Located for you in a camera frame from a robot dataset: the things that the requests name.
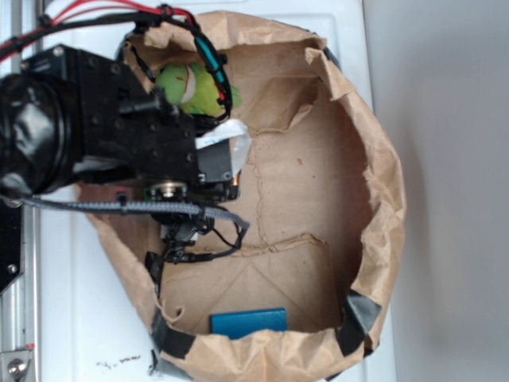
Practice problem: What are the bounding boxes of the blue block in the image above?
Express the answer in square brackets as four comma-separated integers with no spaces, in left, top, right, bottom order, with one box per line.
[210,308,287,340]

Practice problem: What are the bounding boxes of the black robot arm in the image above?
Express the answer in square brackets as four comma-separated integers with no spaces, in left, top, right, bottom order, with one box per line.
[1,45,240,203]

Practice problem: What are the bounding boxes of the braided grey cable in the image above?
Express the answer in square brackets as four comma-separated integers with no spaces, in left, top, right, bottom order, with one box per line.
[15,194,251,232]

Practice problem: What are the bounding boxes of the aluminium frame rail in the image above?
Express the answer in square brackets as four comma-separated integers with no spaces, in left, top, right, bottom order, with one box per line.
[1,198,40,381]

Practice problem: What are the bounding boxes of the green plush toy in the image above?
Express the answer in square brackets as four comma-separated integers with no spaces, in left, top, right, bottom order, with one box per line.
[155,62,223,117]

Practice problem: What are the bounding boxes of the white ribbon cable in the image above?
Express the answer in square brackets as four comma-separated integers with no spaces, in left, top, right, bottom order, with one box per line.
[194,119,252,170]

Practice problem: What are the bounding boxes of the red and black wire bundle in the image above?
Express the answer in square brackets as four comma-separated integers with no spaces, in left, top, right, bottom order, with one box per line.
[0,2,233,120]

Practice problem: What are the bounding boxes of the brown paper bag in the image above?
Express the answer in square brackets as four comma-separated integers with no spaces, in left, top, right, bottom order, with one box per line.
[91,11,406,381]

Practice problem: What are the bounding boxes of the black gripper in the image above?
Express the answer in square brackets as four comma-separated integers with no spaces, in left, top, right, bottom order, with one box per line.
[79,63,239,204]

